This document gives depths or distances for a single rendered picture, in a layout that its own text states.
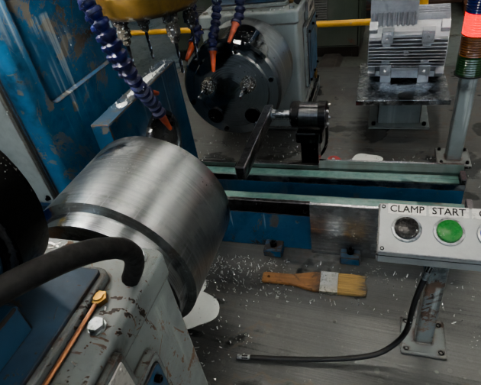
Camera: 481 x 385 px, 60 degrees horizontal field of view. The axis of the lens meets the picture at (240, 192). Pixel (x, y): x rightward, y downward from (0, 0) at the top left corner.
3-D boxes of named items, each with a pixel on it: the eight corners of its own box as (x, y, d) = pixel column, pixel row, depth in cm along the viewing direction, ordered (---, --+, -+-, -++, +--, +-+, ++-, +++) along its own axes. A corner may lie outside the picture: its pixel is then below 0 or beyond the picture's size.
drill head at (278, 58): (183, 150, 108) (158, 55, 92) (229, 83, 138) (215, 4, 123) (278, 153, 100) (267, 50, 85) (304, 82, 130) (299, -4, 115)
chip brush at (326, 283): (260, 287, 83) (259, 285, 83) (265, 269, 87) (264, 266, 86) (367, 298, 78) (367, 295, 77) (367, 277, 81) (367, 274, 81)
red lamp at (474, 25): (463, 38, 87) (467, 16, 84) (460, 29, 91) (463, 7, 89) (495, 37, 85) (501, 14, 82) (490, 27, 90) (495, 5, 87)
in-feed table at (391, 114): (354, 137, 122) (356, 101, 115) (359, 96, 142) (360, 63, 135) (444, 139, 115) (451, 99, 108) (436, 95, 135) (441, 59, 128)
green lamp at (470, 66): (456, 79, 92) (459, 59, 90) (453, 68, 97) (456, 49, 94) (486, 78, 91) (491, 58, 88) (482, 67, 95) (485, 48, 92)
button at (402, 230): (393, 241, 55) (394, 237, 53) (394, 219, 56) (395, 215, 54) (418, 243, 54) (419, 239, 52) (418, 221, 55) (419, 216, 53)
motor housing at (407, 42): (366, 87, 120) (368, 19, 109) (372, 61, 134) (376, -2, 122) (441, 88, 113) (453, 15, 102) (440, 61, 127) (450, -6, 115)
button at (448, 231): (434, 244, 53) (437, 240, 52) (434, 222, 54) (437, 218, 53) (460, 247, 52) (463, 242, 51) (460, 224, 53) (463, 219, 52)
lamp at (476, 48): (459, 59, 90) (463, 38, 87) (456, 49, 94) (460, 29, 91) (491, 58, 88) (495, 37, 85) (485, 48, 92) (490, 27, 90)
